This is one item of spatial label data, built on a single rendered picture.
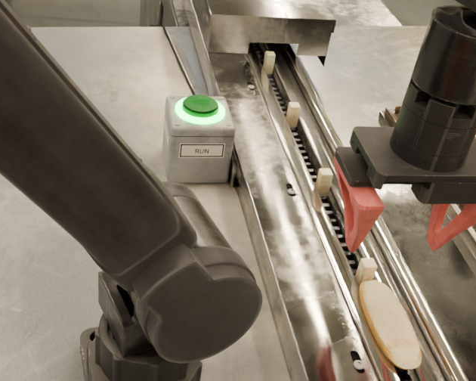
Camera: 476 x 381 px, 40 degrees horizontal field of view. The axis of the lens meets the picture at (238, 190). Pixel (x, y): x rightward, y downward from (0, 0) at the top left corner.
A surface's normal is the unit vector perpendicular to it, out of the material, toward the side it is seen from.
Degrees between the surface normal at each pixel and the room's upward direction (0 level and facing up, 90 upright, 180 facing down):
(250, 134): 0
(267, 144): 0
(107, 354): 90
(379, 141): 1
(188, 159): 90
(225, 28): 90
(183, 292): 90
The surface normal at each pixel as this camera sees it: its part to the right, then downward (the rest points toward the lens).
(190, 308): 0.45, 0.59
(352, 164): 0.14, -0.79
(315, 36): 0.18, 0.62
